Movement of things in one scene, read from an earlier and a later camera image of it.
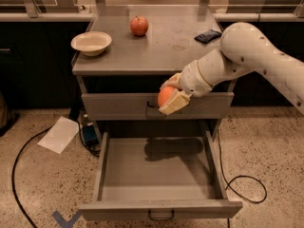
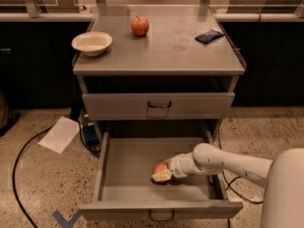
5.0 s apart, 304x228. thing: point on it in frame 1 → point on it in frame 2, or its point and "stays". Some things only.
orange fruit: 163,94 → 160,167
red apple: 139,25 stays
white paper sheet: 60,135 stays
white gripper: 194,79 → 176,167
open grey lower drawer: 159,176 stays
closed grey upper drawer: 145,106 stays
